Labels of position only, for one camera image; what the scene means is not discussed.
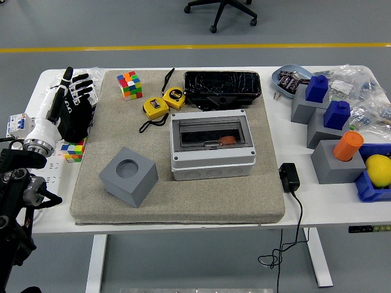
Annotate grey holder block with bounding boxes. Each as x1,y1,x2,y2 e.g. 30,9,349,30
98,146,159,209
290,84,331,125
310,139,367,185
306,108,351,150

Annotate dark purple snack packet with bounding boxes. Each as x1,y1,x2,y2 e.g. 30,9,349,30
287,76,303,94
277,70,293,88

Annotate grey plastic electrical box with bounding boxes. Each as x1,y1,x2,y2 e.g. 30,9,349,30
169,109,257,181

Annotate black power adapter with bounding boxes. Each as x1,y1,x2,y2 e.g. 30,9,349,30
279,162,301,194

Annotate yellow tape measure round label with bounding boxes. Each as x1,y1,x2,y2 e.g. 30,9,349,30
161,67,186,110

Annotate black plastic tray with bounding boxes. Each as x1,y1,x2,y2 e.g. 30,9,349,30
183,71,263,111

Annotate black adapter cord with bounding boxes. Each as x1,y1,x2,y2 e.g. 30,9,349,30
258,189,310,293

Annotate grey-brown fabric mat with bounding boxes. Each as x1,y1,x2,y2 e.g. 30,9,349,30
70,69,287,226

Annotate blue plastic bin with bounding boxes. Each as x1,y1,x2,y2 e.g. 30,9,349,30
353,143,391,203

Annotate light blue dish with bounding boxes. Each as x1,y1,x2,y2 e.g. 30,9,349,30
271,63,314,100

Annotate white electrical switch module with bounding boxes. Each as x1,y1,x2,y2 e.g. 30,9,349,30
87,84,99,106

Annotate clear bag white label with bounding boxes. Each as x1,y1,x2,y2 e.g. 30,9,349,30
313,63,387,103

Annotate black table control panel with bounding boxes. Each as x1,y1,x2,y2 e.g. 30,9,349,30
348,225,391,234

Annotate yellow lemon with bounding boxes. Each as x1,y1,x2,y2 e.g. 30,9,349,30
365,154,391,189

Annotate blue plastic block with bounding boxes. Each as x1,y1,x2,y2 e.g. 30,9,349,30
323,100,351,129
305,75,330,104

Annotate black office chair base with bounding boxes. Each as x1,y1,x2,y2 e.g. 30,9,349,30
183,0,258,34

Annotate clear bag of components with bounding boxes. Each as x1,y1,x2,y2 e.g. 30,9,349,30
348,102,391,131

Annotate white table leg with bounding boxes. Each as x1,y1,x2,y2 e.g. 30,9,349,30
303,227,334,288
85,234,108,293

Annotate black cloth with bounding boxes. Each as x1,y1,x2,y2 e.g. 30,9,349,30
56,97,94,143

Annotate clear bag of small parts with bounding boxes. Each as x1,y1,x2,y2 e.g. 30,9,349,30
41,67,106,101

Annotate smoked transparent box lid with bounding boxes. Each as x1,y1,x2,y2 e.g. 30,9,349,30
178,119,245,150

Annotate white power strip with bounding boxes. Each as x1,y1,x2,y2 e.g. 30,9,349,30
30,146,67,214

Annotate white circuit breaker blue switches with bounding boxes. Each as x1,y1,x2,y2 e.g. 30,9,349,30
5,112,37,140

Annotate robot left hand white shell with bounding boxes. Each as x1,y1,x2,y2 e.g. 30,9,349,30
24,66,95,152

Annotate yellow tape measure square label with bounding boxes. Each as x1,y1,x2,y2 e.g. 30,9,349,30
139,96,170,134

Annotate multicolour puzzle cube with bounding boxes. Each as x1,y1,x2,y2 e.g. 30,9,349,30
60,137,88,164
116,71,144,101

